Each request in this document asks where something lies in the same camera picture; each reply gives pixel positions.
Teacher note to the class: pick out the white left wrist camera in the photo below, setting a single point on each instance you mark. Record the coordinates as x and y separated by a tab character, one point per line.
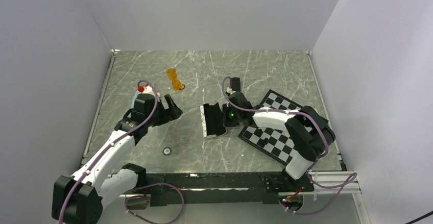
146	88

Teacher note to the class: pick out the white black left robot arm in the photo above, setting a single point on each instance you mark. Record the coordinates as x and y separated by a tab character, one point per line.
82	197

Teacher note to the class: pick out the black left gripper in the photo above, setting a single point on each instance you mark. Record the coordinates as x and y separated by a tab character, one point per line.
172	113

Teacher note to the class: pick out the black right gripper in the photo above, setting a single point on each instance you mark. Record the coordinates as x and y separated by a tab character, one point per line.
226	122

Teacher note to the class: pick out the small round metal disc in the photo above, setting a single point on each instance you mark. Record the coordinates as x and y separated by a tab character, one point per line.
167	151

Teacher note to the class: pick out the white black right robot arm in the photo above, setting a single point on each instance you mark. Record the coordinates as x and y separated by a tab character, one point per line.
310	132

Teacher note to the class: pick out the black glasses case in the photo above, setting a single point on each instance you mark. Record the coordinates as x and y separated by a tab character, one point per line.
235	84

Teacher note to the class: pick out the black white chessboard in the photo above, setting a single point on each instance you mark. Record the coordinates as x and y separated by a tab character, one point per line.
273	142

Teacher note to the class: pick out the black table front rail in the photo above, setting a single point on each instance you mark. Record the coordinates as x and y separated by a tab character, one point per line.
209	188

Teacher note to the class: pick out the light blue cleaning cloth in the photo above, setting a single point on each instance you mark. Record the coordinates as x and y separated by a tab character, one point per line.
134	97

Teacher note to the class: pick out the white geometric glasses case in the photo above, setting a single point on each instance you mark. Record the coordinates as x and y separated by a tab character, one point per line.
212	120

